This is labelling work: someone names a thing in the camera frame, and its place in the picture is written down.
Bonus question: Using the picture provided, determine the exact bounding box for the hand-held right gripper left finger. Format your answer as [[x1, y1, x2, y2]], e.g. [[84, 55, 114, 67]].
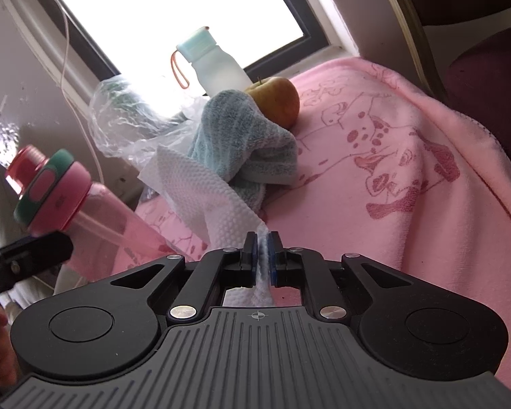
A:
[[110, 231, 257, 324]]

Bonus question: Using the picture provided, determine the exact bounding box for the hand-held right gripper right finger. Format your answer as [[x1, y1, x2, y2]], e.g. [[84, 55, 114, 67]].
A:
[[268, 230, 415, 322]]

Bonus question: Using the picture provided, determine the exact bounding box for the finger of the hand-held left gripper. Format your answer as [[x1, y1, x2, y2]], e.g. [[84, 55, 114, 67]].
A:
[[0, 230, 74, 297]]

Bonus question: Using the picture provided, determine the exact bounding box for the white paper towel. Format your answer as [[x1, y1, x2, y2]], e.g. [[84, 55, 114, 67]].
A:
[[137, 144, 278, 307]]

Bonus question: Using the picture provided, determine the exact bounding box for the pink water bottle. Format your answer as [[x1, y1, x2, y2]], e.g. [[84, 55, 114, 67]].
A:
[[4, 145, 197, 282]]

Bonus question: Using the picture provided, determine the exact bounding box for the person's left hand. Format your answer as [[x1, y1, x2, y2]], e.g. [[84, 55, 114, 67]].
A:
[[0, 307, 20, 388]]

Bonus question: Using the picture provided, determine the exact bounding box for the teal towel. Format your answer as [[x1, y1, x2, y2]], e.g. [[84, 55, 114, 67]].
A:
[[186, 89, 300, 212]]

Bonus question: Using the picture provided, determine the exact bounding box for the pink printed blanket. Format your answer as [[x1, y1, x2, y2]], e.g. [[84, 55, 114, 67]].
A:
[[57, 56, 511, 395]]

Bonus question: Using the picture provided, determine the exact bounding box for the yellow-red apple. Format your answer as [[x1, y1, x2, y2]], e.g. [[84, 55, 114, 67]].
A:
[[244, 76, 301, 131]]

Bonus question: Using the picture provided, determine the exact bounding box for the crumpled clear plastic bag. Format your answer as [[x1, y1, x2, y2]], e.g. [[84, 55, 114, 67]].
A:
[[87, 74, 210, 168]]

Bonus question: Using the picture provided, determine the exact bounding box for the dark-framed window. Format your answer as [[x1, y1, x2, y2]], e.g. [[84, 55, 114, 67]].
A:
[[26, 0, 330, 90]]

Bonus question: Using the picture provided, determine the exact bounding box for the maroon banquet chair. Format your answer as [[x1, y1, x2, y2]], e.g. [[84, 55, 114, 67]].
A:
[[379, 0, 511, 150]]

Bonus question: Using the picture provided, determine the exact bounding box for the frosted bottle with orange strap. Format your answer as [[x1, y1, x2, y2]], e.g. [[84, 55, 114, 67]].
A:
[[170, 27, 253, 99]]

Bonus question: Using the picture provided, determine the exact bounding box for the white cable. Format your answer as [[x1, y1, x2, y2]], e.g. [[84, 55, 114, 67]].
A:
[[28, 0, 105, 182]]

